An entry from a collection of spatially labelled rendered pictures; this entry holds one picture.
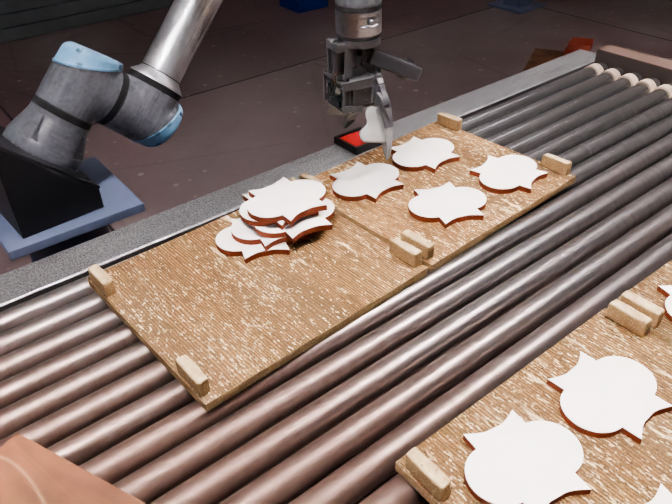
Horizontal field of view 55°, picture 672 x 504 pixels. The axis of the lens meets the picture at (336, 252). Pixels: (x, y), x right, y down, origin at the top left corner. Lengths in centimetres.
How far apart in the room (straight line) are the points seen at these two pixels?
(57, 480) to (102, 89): 86
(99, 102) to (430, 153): 66
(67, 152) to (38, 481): 80
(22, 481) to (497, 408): 52
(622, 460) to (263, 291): 53
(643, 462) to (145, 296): 70
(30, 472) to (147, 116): 87
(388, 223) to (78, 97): 64
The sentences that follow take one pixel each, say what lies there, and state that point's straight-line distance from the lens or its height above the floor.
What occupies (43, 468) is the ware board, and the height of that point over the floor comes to 104.
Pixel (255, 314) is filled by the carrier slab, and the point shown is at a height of 94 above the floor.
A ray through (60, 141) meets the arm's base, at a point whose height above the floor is 102.
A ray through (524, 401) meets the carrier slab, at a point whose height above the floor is 94.
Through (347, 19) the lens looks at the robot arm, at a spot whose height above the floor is 126.
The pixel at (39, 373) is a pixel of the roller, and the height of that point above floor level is 92.
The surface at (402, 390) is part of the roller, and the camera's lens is 87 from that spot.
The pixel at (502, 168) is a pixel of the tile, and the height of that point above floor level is 95.
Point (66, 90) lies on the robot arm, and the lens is 136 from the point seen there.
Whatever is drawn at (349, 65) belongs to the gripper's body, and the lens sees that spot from 110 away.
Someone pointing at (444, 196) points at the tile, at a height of 95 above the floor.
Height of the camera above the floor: 156
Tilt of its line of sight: 36 degrees down
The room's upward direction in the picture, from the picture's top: 2 degrees counter-clockwise
